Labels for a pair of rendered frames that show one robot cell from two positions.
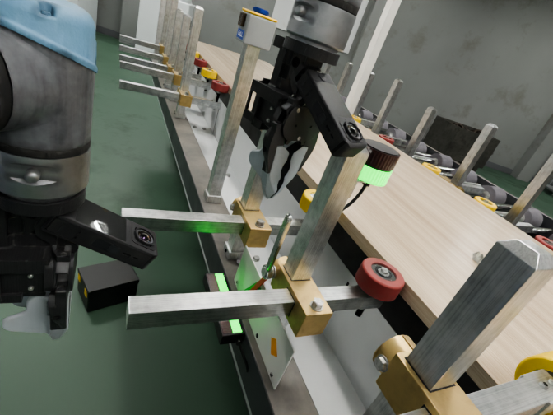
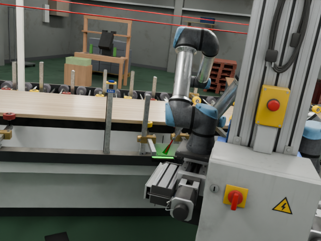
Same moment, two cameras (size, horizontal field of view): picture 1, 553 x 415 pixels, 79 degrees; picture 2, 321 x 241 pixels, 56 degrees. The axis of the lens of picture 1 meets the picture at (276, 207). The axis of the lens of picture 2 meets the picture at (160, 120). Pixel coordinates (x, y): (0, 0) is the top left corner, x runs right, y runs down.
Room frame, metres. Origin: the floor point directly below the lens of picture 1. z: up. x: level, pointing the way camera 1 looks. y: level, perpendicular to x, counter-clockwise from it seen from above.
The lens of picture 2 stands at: (-0.14, 2.00, 1.61)
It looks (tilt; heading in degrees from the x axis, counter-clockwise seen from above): 17 degrees down; 290
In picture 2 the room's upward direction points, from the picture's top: 7 degrees clockwise
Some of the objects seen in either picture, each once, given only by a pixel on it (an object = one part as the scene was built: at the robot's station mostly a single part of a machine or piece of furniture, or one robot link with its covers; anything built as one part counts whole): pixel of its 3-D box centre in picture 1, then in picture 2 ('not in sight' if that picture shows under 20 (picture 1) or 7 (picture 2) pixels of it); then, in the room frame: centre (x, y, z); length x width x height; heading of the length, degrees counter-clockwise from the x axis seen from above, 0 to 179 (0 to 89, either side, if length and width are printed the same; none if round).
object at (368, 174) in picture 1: (369, 170); not in sight; (0.49, -0.11, 1.08); 0.06 x 0.06 x 0.02
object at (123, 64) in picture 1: (167, 76); not in sight; (1.69, 0.74, 0.83); 0.44 x 0.03 x 0.04; 122
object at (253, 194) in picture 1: (258, 177); (144, 125); (0.68, 0.06, 0.92); 0.04 x 0.04 x 0.48; 32
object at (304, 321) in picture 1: (298, 292); (179, 136); (0.45, -0.08, 0.85); 0.14 x 0.06 x 0.05; 32
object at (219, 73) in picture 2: not in sight; (220, 75); (1.51, -7.29, 0.44); 1.31 x 0.86 x 0.89; 98
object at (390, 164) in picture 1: (377, 154); not in sight; (0.49, -0.11, 1.10); 0.06 x 0.06 x 0.02
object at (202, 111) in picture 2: not in sight; (204, 117); (0.16, 0.54, 1.20); 0.13 x 0.12 x 0.14; 18
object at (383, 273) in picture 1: (370, 292); not in sight; (0.51, -0.22, 0.85); 0.08 x 0.08 x 0.11
